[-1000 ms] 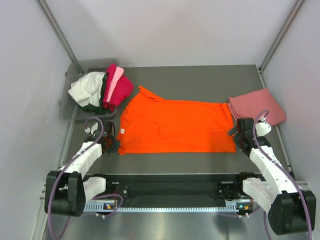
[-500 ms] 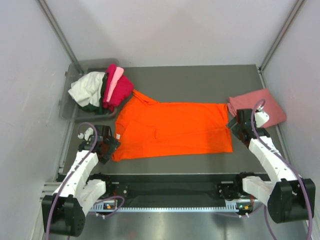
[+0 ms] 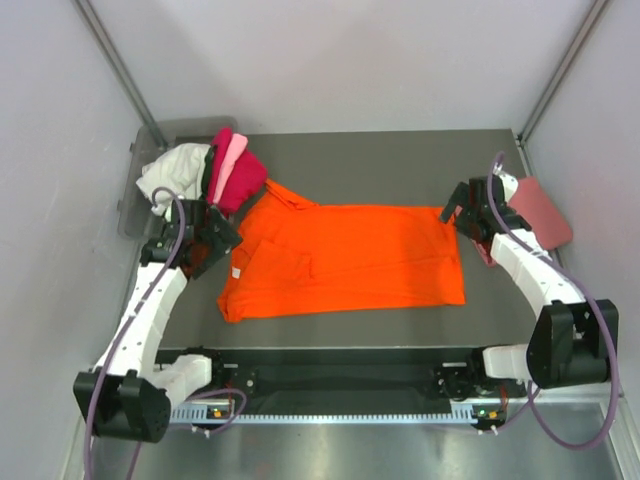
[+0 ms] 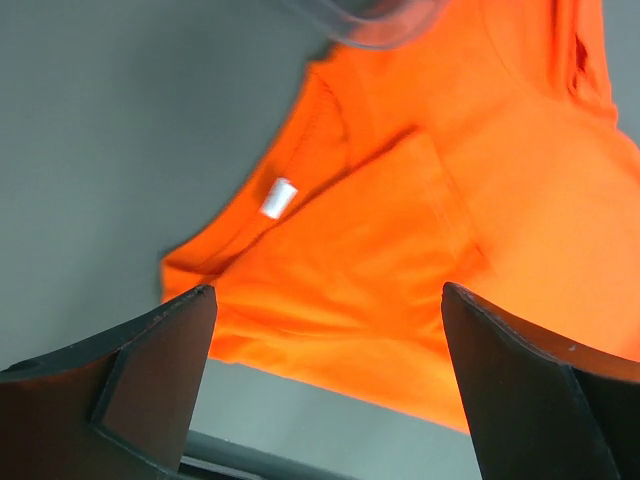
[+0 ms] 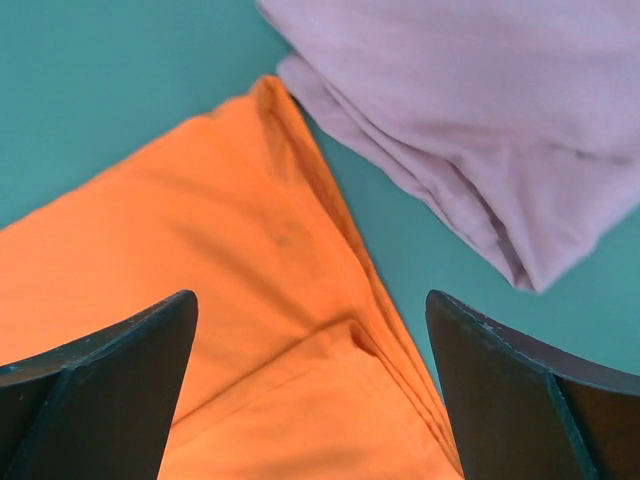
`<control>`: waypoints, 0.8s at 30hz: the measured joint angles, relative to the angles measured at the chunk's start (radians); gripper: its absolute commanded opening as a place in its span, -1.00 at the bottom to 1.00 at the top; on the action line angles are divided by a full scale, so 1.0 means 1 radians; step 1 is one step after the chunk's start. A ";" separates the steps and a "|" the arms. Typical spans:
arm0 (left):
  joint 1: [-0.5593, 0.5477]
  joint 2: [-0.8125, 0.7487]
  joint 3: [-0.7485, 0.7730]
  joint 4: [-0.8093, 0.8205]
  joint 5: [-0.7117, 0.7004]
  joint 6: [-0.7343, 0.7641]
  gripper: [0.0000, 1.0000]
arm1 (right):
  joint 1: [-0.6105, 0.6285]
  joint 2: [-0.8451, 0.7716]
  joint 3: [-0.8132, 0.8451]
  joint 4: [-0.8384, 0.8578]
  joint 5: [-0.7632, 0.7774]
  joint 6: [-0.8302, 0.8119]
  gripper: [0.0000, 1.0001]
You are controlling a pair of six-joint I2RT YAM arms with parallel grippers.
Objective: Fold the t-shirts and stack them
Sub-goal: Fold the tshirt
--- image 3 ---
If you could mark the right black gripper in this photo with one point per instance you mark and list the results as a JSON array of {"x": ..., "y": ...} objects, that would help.
[{"x": 458, "y": 200}]

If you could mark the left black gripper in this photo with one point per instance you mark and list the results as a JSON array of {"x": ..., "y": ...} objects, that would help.
[{"x": 227, "y": 238}]

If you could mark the orange t shirt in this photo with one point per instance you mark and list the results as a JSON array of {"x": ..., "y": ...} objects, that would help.
[{"x": 299, "y": 257}]

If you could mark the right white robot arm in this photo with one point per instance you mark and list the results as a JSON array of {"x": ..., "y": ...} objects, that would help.
[{"x": 566, "y": 347}]

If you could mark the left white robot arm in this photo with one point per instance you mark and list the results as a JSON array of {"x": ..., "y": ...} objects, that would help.
[{"x": 126, "y": 395}]

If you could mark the magenta t shirt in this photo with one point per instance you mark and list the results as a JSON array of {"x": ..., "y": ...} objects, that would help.
[{"x": 248, "y": 177}]

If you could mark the folded pink t shirt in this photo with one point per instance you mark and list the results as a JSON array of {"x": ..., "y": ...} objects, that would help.
[{"x": 529, "y": 200}]

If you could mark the dark green t shirt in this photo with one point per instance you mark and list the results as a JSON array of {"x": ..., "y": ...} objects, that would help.
[{"x": 207, "y": 171}]

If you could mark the white t shirt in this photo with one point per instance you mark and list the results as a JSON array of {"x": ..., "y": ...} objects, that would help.
[{"x": 180, "y": 169}]

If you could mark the grey plastic bin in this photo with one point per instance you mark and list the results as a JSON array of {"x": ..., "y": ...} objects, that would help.
[{"x": 136, "y": 221}]

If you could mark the light pink t shirt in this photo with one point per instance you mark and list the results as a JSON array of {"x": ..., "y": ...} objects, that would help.
[{"x": 235, "y": 149}]

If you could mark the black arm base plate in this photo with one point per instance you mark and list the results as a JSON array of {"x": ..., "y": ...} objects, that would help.
[{"x": 344, "y": 381}]

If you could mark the right aluminium frame post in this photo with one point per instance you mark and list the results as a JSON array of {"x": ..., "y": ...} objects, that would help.
[{"x": 577, "y": 44}]

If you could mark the aluminium frame post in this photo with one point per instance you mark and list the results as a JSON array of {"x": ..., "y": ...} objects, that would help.
[
  {"x": 577, "y": 44},
  {"x": 103, "y": 39}
]

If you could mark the left aluminium frame post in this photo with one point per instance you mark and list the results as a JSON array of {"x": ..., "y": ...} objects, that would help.
[{"x": 103, "y": 39}]

